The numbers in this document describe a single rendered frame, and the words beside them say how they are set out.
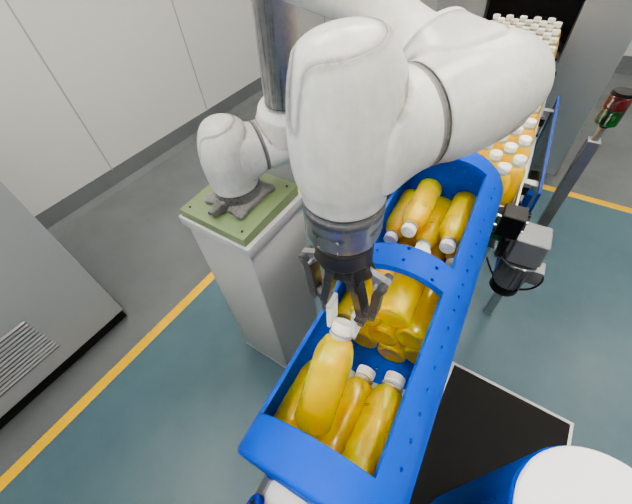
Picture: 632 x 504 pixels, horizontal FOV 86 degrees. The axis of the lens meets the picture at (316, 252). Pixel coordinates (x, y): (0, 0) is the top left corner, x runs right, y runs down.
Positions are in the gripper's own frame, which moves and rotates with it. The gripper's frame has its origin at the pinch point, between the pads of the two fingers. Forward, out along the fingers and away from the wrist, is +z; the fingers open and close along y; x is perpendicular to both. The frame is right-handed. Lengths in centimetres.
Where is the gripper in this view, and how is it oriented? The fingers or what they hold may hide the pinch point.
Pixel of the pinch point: (344, 316)
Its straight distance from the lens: 57.0
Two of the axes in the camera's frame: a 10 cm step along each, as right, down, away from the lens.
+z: 0.6, 6.5, 7.6
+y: 8.7, 3.3, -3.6
